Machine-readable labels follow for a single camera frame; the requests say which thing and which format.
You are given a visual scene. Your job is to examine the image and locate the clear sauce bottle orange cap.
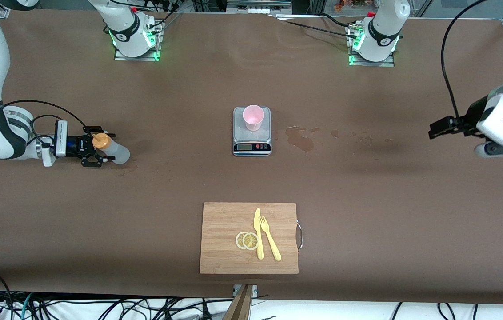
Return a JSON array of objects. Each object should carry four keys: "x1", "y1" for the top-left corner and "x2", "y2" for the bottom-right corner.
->
[{"x1": 92, "y1": 133, "x2": 130, "y2": 165}]

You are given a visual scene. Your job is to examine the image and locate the pink plastic cup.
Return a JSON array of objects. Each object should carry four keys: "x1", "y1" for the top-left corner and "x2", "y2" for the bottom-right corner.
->
[{"x1": 243, "y1": 105, "x2": 265, "y2": 132}]

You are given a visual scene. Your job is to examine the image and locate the brown sauce spill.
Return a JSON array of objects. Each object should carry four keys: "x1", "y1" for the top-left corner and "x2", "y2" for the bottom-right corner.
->
[{"x1": 285, "y1": 126, "x2": 315, "y2": 153}]

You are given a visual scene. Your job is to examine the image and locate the silver digital kitchen scale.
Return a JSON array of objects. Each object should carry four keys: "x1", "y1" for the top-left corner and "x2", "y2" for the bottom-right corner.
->
[{"x1": 232, "y1": 106, "x2": 272, "y2": 156}]

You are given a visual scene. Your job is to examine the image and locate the wooden cutting board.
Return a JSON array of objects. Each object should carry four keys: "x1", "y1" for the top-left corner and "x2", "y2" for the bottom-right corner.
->
[{"x1": 200, "y1": 202, "x2": 303, "y2": 275}]

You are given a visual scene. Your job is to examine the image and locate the yellow plastic knife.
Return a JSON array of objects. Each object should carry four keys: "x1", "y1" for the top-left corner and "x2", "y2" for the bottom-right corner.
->
[{"x1": 254, "y1": 208, "x2": 264, "y2": 260}]

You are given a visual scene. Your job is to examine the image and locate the yellow plastic fork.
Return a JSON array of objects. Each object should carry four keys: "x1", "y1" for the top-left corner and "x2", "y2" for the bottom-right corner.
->
[{"x1": 260, "y1": 215, "x2": 282, "y2": 262}]

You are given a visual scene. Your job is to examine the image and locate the grey power strip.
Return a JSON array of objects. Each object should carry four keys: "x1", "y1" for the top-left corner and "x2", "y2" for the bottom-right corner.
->
[{"x1": 226, "y1": 0, "x2": 293, "y2": 15}]

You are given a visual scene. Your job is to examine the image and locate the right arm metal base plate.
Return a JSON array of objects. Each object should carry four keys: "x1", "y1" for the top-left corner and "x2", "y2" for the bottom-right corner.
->
[{"x1": 114, "y1": 20, "x2": 162, "y2": 62}]

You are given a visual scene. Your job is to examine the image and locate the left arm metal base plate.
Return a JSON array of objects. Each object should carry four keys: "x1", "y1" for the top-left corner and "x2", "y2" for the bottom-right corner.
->
[{"x1": 348, "y1": 22, "x2": 395, "y2": 67}]

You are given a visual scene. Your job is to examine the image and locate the short black tabletop cable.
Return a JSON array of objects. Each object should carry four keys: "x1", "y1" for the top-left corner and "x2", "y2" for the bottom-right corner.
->
[{"x1": 320, "y1": 12, "x2": 354, "y2": 28}]

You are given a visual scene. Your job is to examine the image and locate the long black tabletop cable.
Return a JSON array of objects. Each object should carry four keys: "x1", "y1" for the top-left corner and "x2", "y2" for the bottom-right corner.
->
[{"x1": 277, "y1": 18, "x2": 357, "y2": 40}]

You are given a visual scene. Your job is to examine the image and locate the teal cable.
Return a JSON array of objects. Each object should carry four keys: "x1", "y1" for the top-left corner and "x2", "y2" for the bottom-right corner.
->
[{"x1": 20, "y1": 292, "x2": 34, "y2": 320}]

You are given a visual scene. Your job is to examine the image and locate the wooden post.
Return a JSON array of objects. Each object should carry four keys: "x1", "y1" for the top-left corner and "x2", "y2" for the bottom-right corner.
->
[{"x1": 223, "y1": 284, "x2": 253, "y2": 320}]

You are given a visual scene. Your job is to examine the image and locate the small metal table bracket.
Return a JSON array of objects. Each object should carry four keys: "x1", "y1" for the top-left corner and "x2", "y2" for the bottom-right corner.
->
[{"x1": 233, "y1": 284, "x2": 259, "y2": 297}]

